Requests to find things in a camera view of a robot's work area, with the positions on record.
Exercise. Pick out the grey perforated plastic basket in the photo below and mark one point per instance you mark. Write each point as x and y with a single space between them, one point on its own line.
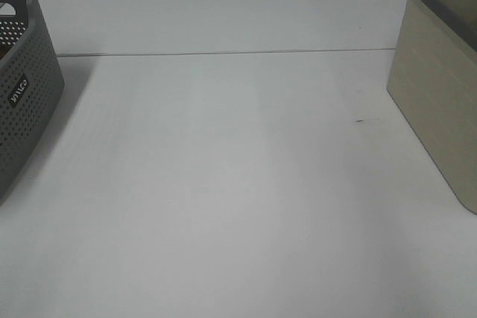
31 85

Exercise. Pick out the beige basket with grey rim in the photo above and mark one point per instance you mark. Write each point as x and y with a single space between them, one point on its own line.
433 83

